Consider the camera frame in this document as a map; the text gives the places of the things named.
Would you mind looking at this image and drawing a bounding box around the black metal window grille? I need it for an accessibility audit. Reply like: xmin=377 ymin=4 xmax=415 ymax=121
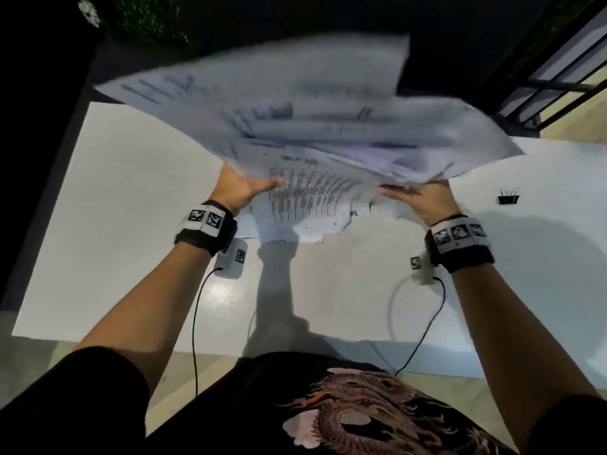
xmin=493 ymin=4 xmax=607 ymax=133

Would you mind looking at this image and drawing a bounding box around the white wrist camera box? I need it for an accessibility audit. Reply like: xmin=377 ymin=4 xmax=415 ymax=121
xmin=213 ymin=238 xmax=248 ymax=280
xmin=410 ymin=253 xmax=439 ymax=286

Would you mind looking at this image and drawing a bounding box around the person's right forearm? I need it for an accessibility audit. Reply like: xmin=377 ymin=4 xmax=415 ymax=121
xmin=451 ymin=263 xmax=600 ymax=453

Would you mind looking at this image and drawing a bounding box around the person's left hand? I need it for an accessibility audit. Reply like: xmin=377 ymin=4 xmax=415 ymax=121
xmin=209 ymin=162 xmax=286 ymax=217

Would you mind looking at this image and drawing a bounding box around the black dragon print shirt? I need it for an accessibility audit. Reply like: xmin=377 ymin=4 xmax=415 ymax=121
xmin=0 ymin=347 xmax=607 ymax=455

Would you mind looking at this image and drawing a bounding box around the black cable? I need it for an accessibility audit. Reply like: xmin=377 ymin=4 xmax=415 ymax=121
xmin=395 ymin=276 xmax=447 ymax=376
xmin=191 ymin=266 xmax=224 ymax=397

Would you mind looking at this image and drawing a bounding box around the person's left forearm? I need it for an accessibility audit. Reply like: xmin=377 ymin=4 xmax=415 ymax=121
xmin=75 ymin=242 xmax=213 ymax=396

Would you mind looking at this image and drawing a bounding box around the stack of printed paper sheets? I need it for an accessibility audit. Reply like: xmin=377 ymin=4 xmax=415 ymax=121
xmin=93 ymin=34 xmax=524 ymax=244

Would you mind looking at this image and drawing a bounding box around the black wristband with marker tags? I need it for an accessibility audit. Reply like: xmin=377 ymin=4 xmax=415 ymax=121
xmin=424 ymin=214 xmax=495 ymax=274
xmin=174 ymin=200 xmax=238 ymax=257

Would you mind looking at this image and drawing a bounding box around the person's right hand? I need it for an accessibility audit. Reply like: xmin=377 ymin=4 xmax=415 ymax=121
xmin=377 ymin=181 xmax=462 ymax=227

